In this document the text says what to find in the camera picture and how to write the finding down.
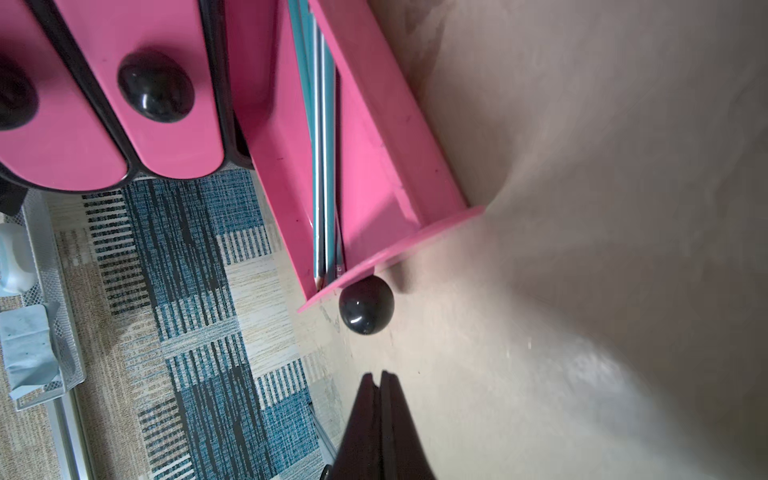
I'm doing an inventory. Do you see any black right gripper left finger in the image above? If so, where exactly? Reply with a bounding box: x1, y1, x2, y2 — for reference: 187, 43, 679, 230
328, 373, 381, 479

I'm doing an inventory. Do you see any green pencil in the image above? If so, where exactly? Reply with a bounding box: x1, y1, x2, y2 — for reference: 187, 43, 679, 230
335, 226, 346, 277
309, 14, 326, 290
287, 0, 315, 142
319, 33, 338, 284

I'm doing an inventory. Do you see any white round clock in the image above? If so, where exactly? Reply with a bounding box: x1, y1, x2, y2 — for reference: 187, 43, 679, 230
1, 223, 38, 297

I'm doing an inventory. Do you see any white wire basket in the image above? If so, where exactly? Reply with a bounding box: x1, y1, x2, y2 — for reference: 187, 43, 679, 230
10, 191, 86, 411

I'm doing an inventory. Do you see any pink top drawer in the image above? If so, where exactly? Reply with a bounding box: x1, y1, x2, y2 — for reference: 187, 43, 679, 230
1, 1, 130, 192

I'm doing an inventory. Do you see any light blue cloth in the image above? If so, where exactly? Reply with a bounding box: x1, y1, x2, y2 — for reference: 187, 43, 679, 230
1, 302, 60, 401

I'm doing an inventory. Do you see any black drawer cabinet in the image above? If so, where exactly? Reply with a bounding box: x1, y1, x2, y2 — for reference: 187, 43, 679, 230
1, 1, 249, 193

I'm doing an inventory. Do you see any black drawer knob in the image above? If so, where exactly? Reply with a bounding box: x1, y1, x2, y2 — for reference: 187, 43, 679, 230
339, 275, 395, 335

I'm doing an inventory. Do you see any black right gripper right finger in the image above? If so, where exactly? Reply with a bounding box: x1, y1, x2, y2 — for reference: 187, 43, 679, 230
380, 371, 435, 479

